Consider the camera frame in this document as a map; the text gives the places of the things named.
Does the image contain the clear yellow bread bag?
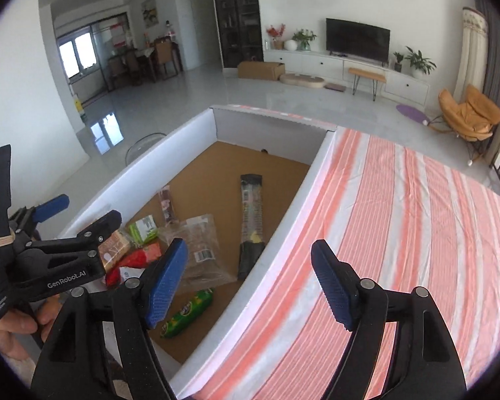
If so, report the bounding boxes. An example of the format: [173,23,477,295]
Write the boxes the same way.
[98,229,132,273]

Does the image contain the red snack packet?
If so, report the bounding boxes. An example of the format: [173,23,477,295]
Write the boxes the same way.
[105,242,162,288]

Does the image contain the yellow rice cracker pack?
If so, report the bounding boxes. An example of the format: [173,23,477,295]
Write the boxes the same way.
[128,215,158,247]

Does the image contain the dark chocolate bar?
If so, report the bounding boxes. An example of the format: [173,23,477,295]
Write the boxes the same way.
[158,185,178,225]

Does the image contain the clear brown cake bag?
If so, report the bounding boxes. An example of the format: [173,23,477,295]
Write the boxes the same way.
[159,214,236,294]

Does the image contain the green sausage snack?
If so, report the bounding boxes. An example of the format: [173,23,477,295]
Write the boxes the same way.
[160,288,214,339]

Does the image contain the long black green snack pack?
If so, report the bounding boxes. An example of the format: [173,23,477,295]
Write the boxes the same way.
[237,174,265,281]

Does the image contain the person left hand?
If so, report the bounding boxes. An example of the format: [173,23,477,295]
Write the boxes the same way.
[0,295,62,360]

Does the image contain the striped orange grey tablecloth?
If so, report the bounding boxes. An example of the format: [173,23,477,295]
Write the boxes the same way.
[198,129,500,399]

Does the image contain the white cardboard box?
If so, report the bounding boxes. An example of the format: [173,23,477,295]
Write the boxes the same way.
[63,106,342,398]

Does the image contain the dining table with chairs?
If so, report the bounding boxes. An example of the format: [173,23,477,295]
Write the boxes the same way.
[105,36,184,89]

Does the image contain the brown cardboard box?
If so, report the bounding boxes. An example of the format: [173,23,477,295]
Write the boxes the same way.
[237,61,285,81]

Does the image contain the orange lounge chair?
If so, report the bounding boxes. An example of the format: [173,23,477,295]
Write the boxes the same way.
[423,84,500,143]

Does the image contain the purple floor mat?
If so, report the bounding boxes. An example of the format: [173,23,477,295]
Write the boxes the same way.
[396,104,428,126]

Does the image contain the round beige floor cushion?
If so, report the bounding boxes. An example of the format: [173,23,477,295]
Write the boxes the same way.
[279,73,326,89]

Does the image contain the red flower arrangement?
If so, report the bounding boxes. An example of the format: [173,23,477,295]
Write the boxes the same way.
[266,24,285,50]

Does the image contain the black display cabinet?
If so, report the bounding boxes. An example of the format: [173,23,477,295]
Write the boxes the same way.
[214,0,263,69]

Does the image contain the wooden bench stool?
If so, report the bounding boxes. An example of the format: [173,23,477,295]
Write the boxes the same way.
[348,68,387,101]

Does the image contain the green plant white vase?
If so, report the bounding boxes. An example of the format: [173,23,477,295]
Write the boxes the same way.
[292,29,317,52]

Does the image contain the white tv cabinet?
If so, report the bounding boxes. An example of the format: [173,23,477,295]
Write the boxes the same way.
[264,50,430,109]

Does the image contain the small potted plant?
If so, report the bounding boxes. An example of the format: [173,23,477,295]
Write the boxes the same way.
[394,52,405,72]

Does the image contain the large green potted plant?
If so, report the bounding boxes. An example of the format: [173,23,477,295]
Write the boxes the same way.
[405,46,437,79]

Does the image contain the black television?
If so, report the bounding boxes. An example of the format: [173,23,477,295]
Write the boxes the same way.
[326,18,391,63]

